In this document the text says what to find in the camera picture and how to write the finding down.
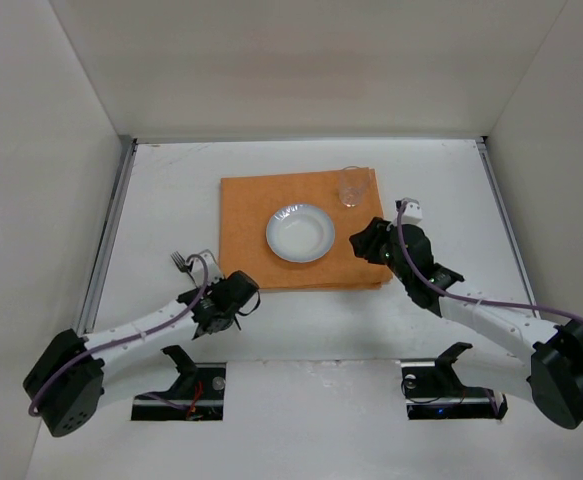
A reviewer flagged black fork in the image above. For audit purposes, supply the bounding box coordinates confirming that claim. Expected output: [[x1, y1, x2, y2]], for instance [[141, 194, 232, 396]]
[[170, 251, 191, 274]]

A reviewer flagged white ceramic plate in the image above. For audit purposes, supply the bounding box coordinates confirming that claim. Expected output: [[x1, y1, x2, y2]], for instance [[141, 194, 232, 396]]
[[265, 204, 335, 263]]

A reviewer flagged orange cloth napkin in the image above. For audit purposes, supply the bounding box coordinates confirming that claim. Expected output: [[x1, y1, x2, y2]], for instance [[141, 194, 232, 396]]
[[219, 168, 392, 290]]

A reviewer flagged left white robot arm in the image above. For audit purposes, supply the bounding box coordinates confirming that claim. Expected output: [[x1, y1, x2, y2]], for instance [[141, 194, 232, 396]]
[[23, 271, 260, 438]]

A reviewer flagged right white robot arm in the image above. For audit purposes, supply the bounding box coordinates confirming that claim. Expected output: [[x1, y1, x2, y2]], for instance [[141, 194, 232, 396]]
[[349, 217, 583, 429]]

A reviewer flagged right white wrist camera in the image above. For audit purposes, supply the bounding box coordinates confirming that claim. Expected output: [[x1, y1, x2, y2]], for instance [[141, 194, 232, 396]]
[[396, 198, 423, 225]]

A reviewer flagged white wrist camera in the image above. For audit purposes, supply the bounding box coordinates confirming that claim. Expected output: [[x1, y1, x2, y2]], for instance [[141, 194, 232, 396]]
[[396, 198, 423, 225], [186, 249, 224, 287]]

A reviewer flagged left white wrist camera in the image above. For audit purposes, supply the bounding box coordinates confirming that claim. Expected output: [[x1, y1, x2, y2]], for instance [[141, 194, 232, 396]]
[[186, 249, 224, 287]]

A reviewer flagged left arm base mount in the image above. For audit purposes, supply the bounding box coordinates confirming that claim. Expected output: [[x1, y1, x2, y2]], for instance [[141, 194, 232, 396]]
[[131, 346, 227, 422]]

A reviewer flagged right aluminium table rail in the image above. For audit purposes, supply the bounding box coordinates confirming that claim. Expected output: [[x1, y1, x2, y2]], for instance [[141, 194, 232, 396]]
[[476, 136, 536, 304]]

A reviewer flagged aluminium table rail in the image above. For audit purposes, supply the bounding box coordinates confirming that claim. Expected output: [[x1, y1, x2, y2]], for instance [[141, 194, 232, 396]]
[[72, 135, 137, 336], [476, 136, 536, 304]]

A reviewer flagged left aluminium table rail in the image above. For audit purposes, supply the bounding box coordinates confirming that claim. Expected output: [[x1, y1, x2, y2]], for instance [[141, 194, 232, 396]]
[[72, 135, 137, 336]]

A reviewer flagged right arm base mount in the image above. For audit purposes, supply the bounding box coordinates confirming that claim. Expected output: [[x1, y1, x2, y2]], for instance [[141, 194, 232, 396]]
[[400, 342, 508, 421]]

